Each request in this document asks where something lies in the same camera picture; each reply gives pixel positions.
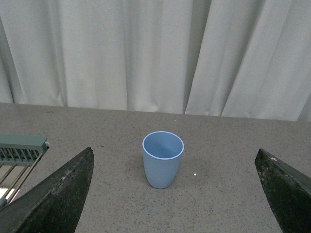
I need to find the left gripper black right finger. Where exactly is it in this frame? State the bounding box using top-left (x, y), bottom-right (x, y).
top-left (255, 149), bottom-right (311, 233)

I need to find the green metal dish rack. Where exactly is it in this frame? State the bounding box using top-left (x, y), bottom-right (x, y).
top-left (0, 133), bottom-right (50, 208)

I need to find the white pleated curtain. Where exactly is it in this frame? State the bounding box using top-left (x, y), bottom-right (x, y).
top-left (0, 0), bottom-right (311, 121)

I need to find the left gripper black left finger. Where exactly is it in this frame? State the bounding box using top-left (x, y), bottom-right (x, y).
top-left (0, 147), bottom-right (94, 233)

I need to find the light blue plastic cup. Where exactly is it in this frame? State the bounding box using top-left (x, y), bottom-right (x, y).
top-left (142, 131), bottom-right (185, 189)

